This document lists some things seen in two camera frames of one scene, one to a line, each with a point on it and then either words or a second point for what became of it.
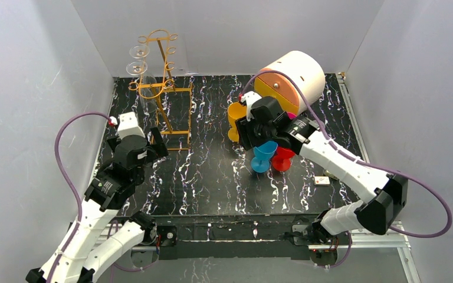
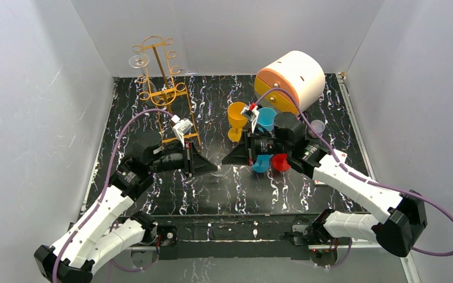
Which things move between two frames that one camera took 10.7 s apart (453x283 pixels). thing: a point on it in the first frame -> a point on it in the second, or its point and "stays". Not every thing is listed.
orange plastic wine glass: (235, 111) stays
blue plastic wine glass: (263, 152) stays
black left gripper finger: (160, 149) -> (200, 164)
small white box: (319, 180) stays
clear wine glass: (136, 67) -> (222, 169)
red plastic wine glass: (282, 161) stays
